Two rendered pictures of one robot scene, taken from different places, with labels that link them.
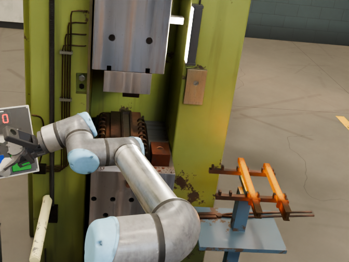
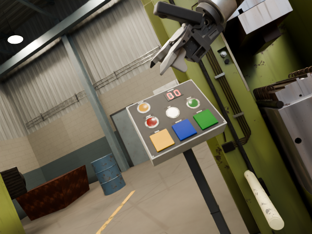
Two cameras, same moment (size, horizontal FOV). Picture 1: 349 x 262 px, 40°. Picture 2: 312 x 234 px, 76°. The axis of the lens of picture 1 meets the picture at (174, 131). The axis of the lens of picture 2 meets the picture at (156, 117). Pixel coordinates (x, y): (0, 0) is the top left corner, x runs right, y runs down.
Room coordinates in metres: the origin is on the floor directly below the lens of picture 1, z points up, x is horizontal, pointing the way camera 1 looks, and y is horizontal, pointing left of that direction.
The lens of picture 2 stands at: (0.83, 0.43, 1.07)
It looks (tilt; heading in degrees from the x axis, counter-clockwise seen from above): 2 degrees up; 25
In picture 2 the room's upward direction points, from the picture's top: 25 degrees counter-clockwise
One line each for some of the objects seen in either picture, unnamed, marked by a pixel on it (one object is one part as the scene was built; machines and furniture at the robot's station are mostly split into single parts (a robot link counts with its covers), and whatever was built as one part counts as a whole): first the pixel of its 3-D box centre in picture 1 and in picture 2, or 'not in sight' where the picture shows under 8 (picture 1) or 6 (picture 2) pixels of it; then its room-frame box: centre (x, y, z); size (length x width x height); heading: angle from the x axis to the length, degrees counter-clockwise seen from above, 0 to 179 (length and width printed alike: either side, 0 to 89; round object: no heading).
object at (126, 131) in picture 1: (126, 129); (285, 81); (2.09, 0.23, 0.99); 0.42 x 0.05 x 0.01; 9
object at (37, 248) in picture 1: (41, 227); (259, 193); (1.73, 0.55, 0.62); 0.44 x 0.05 x 0.05; 9
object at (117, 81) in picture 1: (126, 66); (253, 29); (2.08, 0.26, 1.32); 0.42 x 0.20 x 0.10; 9
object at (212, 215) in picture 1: (257, 214); not in sight; (1.95, -0.46, 0.68); 0.60 x 0.04 x 0.01; 104
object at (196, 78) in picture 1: (195, 86); not in sight; (2.06, -0.07, 1.27); 0.09 x 0.02 x 0.17; 99
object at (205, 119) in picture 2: (20, 161); (205, 120); (1.65, 0.61, 1.01); 0.07 x 0.05 x 0.07; 124
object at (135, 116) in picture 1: (121, 135); (283, 89); (2.08, 0.26, 0.96); 0.42 x 0.20 x 0.09; 9
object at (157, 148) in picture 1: (159, 154); not in sight; (1.97, 0.06, 0.95); 0.12 x 0.09 x 0.07; 9
